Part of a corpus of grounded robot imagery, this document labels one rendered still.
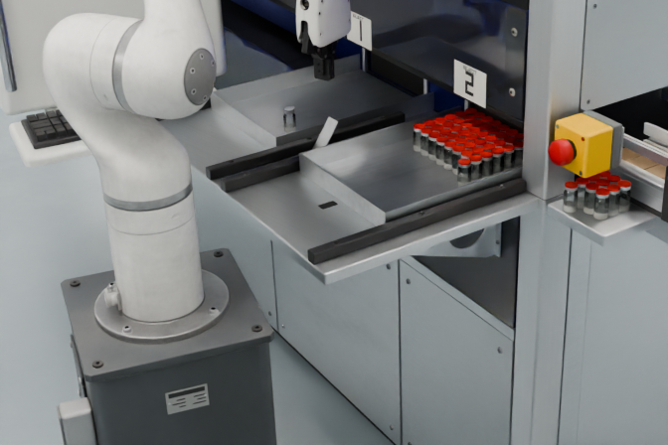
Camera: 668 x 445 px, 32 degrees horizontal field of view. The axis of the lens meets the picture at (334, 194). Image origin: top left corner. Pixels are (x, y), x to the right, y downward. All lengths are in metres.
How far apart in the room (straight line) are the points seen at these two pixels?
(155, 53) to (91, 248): 2.24
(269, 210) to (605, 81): 0.57
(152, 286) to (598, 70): 0.76
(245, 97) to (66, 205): 1.72
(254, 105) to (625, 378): 0.87
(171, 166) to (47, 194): 2.50
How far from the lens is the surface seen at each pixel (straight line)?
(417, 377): 2.38
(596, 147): 1.75
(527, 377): 2.05
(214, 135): 2.11
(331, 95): 2.25
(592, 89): 1.84
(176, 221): 1.53
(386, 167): 1.95
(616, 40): 1.84
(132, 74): 1.42
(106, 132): 1.51
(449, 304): 2.18
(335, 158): 1.98
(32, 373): 3.09
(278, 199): 1.87
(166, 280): 1.57
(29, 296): 3.42
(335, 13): 1.91
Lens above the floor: 1.74
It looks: 27 degrees down
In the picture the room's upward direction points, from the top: 2 degrees counter-clockwise
